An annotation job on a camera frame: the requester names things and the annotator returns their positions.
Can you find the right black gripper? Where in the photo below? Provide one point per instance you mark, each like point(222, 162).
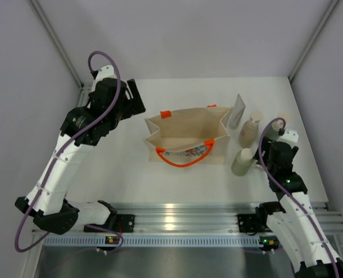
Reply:
point(265, 146)

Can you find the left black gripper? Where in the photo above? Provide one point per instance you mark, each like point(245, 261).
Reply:
point(134, 108)

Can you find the grey-green pump bottle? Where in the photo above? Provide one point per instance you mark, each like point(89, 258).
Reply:
point(273, 131)

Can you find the beige pump bottle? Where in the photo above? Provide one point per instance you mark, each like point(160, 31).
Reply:
point(249, 131)

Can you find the light green round-cap bottle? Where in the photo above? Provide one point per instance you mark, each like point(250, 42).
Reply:
point(242, 162)

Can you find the canvas bag with orange handles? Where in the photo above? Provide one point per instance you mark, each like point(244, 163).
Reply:
point(185, 137)

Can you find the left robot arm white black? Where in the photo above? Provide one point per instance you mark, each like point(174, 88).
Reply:
point(47, 203)

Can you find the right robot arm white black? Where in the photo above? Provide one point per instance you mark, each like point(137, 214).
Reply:
point(291, 218)

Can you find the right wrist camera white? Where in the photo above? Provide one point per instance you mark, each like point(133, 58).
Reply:
point(290, 136)

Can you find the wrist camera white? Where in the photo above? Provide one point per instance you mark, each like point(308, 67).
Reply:
point(104, 72)
point(290, 136)

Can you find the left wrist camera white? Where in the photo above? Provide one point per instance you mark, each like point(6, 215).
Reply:
point(104, 72)

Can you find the left side frame rail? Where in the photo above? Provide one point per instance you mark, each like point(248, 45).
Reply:
point(84, 94)

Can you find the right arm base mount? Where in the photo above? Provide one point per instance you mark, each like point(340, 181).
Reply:
point(250, 224)

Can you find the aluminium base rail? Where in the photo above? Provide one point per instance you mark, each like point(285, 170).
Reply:
point(186, 218)

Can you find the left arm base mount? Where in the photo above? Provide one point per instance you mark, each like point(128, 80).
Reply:
point(124, 223)

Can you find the left frame post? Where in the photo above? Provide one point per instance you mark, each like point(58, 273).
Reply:
point(54, 38)

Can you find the frame post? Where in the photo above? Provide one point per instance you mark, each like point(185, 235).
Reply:
point(315, 35)
point(54, 38)

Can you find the slotted cable duct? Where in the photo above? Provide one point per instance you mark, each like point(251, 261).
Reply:
point(152, 241)

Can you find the right frame post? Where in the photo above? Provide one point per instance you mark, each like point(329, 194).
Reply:
point(315, 35)

